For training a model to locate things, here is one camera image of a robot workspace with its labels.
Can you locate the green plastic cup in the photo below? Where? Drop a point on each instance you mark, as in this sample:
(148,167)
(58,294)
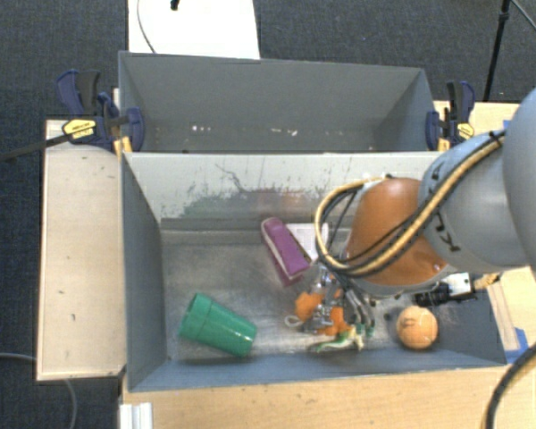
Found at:
(216,326)

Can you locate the black cylinder on white bracket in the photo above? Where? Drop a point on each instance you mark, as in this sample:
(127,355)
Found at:
(433,295)

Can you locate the white flat packet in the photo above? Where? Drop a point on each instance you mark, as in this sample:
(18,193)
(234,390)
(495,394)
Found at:
(304,236)

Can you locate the orange ball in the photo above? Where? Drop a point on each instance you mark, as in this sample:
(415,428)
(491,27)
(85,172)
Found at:
(416,328)

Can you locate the orange toy carrot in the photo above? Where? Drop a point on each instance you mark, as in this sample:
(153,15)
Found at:
(304,306)

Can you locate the grey metal bin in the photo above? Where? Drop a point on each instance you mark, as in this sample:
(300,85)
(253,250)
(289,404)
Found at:
(232,280)

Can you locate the purple sponge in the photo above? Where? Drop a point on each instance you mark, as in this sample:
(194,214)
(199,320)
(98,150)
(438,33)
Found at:
(288,250)

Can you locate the pale wood flat board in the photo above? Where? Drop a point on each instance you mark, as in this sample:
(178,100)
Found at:
(80,257)

